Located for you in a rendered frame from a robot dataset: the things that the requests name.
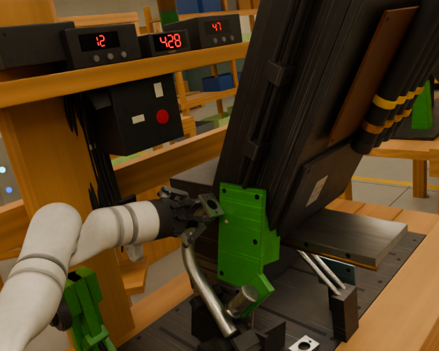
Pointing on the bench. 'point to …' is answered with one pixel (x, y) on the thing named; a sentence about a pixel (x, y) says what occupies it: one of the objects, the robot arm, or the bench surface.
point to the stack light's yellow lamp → (166, 5)
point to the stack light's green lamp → (168, 18)
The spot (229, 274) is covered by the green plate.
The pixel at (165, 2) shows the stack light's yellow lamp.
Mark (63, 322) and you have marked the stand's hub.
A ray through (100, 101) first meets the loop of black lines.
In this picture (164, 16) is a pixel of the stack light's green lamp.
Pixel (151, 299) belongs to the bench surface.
